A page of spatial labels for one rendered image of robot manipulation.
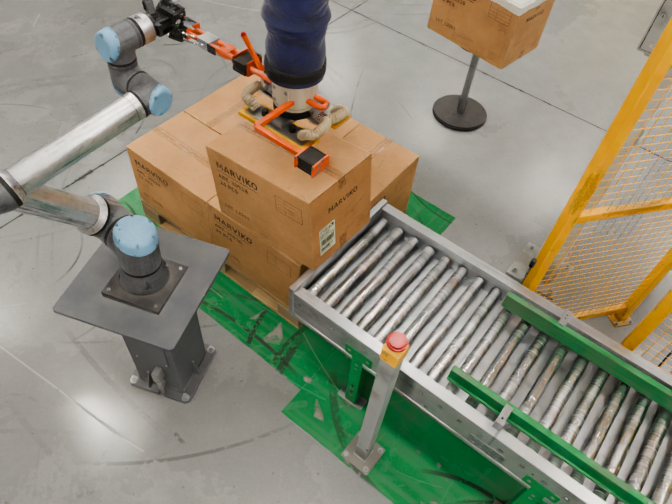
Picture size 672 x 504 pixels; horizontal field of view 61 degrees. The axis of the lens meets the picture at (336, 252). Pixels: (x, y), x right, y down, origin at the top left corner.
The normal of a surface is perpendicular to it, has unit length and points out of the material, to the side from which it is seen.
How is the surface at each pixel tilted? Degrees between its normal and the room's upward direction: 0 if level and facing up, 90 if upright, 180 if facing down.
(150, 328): 0
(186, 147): 0
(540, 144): 0
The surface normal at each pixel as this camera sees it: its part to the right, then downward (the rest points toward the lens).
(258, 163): -0.02, -0.67
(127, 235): 0.19, -0.57
